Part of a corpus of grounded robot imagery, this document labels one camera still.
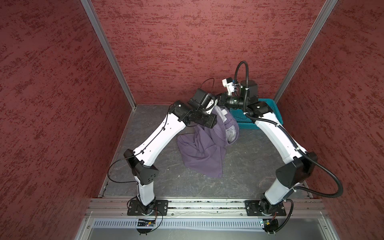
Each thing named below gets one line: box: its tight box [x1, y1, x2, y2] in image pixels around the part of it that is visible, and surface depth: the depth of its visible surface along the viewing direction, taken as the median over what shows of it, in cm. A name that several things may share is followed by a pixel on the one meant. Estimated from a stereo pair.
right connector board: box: [262, 218, 279, 233], surface depth 73 cm
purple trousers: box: [177, 105, 240, 179], surface depth 91 cm
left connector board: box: [137, 218, 156, 227], surface depth 74 cm
